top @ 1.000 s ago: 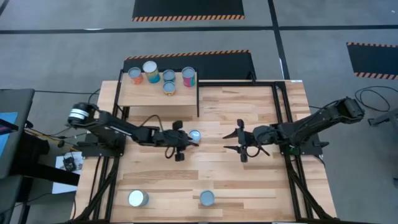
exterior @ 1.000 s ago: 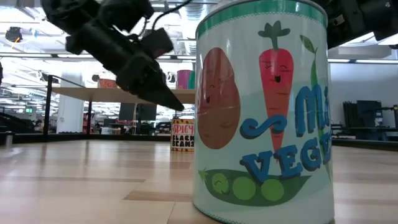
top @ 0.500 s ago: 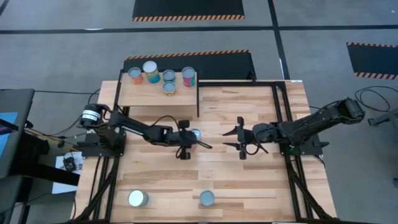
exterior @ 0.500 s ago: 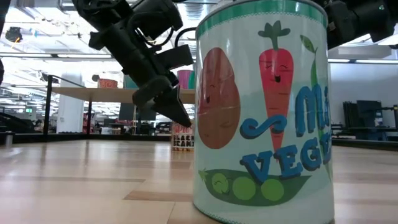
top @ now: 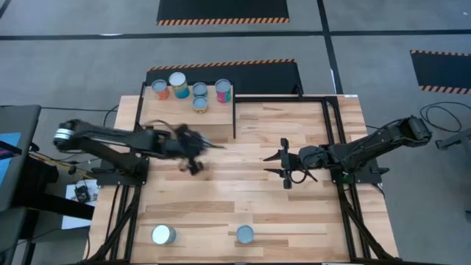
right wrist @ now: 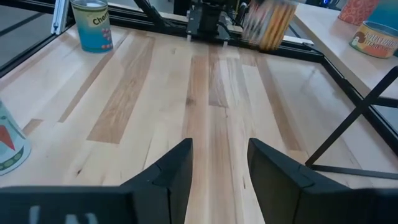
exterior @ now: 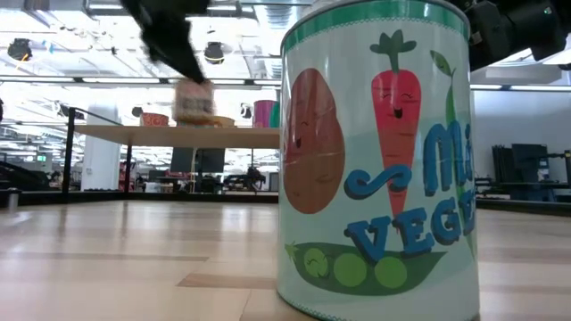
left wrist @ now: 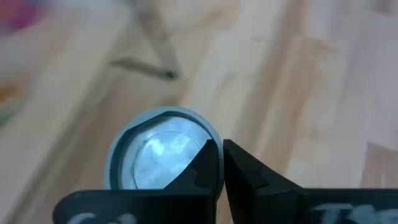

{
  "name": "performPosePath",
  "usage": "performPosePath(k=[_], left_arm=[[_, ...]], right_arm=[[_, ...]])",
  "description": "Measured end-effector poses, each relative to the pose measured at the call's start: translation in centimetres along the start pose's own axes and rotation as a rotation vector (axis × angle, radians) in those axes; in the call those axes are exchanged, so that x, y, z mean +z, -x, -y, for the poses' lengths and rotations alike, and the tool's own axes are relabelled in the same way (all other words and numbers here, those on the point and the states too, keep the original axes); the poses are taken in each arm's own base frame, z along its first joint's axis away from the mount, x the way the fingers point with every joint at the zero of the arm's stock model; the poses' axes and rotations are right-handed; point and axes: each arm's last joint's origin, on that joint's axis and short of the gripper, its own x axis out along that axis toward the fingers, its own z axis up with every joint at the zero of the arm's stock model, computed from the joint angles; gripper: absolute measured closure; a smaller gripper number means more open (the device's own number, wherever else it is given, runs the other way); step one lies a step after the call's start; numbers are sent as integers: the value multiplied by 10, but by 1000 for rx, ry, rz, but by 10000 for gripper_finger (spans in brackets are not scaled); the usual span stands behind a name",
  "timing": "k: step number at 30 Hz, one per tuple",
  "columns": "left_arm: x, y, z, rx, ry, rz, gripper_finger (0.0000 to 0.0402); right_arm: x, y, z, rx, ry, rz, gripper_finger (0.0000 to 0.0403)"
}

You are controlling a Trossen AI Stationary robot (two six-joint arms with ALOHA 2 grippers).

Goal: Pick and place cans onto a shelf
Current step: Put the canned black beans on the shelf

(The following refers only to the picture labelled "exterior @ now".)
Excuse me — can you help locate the pink can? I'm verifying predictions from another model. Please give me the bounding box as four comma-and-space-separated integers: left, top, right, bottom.
252, 99, 273, 129

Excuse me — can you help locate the white column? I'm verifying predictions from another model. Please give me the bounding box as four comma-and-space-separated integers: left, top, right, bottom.
81, 101, 122, 192

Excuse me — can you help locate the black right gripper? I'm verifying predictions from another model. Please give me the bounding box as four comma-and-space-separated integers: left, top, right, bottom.
450, 0, 509, 72

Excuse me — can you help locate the mixed vegetables can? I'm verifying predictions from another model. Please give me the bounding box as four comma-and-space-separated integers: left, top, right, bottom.
276, 0, 482, 321

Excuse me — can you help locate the black aluminium table frame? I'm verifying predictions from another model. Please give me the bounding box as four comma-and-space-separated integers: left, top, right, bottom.
0, 189, 571, 218

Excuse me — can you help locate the wooden shelf on black frame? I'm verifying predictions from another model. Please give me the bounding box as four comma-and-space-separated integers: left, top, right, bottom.
63, 105, 281, 204

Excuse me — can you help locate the black equipment rack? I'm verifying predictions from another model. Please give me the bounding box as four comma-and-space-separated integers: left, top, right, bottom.
490, 143, 550, 202

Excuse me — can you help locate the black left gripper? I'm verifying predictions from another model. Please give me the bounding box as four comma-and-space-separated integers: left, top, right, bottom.
120, 0, 211, 84

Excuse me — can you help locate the dark background panel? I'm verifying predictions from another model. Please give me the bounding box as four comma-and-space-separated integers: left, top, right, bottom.
169, 148, 227, 175

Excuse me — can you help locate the wooden shelf board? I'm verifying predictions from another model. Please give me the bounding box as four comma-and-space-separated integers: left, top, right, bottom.
73, 124, 281, 150

